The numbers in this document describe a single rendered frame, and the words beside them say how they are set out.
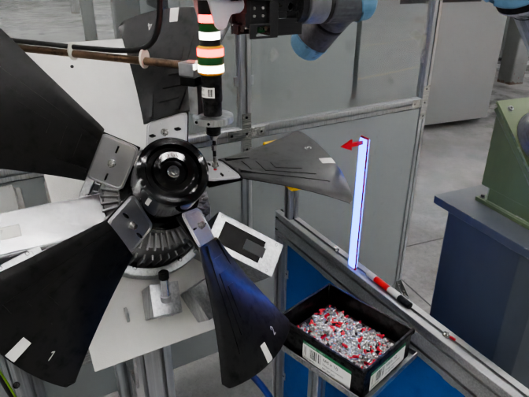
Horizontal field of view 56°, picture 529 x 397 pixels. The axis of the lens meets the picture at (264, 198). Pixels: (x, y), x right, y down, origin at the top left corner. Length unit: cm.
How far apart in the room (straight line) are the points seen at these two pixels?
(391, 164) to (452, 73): 304
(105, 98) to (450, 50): 426
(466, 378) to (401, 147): 136
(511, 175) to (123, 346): 90
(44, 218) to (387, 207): 169
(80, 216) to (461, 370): 76
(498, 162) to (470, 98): 420
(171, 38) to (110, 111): 25
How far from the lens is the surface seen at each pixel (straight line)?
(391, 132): 218
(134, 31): 104
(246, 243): 99
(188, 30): 99
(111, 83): 119
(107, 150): 87
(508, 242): 118
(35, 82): 87
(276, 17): 86
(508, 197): 126
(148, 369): 121
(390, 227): 240
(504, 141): 124
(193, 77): 86
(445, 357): 108
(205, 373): 217
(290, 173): 93
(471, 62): 533
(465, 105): 544
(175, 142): 84
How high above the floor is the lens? 154
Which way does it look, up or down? 26 degrees down
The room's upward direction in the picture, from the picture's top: straight up
